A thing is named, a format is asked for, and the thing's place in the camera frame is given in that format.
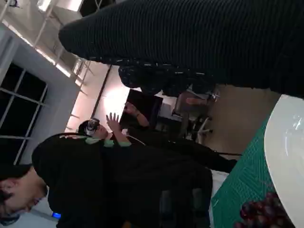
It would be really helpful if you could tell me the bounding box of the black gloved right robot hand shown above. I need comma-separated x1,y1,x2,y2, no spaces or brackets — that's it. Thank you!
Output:
58,0,304,99

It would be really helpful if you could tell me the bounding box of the red toy grape bunch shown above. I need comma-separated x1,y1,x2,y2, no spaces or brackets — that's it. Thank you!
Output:
234,192,289,228

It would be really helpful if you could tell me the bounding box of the white plate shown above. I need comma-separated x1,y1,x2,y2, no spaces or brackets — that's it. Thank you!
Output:
263,94,304,228

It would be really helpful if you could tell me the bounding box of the office chair with white base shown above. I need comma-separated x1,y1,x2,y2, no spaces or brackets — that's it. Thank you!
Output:
173,91,220,138

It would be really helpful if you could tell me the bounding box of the black monitor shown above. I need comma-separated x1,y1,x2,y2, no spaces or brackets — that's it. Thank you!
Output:
120,89,164,133

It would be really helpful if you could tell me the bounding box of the person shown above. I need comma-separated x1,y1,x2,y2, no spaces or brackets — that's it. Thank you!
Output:
0,134,213,228
78,102,238,174

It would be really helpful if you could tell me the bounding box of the VR headset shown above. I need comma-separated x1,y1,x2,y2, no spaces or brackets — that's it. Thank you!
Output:
85,118,100,137

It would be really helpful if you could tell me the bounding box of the green cutting mat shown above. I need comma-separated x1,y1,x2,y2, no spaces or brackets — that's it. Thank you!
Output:
210,114,295,228

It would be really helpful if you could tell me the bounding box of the dark window with white frame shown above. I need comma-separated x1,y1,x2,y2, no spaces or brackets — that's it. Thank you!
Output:
0,63,49,167

